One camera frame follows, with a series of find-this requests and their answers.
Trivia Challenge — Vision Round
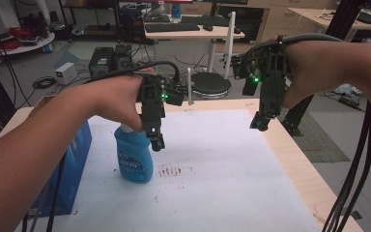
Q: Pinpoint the person's left hand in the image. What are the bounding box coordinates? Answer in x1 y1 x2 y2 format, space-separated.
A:
85 67 156 133

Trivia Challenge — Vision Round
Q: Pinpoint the person's right hand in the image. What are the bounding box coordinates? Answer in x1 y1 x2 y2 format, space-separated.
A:
279 40 347 110

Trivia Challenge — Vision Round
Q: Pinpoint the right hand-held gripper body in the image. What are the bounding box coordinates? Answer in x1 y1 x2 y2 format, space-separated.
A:
231 35 292 121

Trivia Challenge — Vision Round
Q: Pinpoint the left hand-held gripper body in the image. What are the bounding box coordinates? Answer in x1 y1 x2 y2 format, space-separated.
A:
137 72 188 140

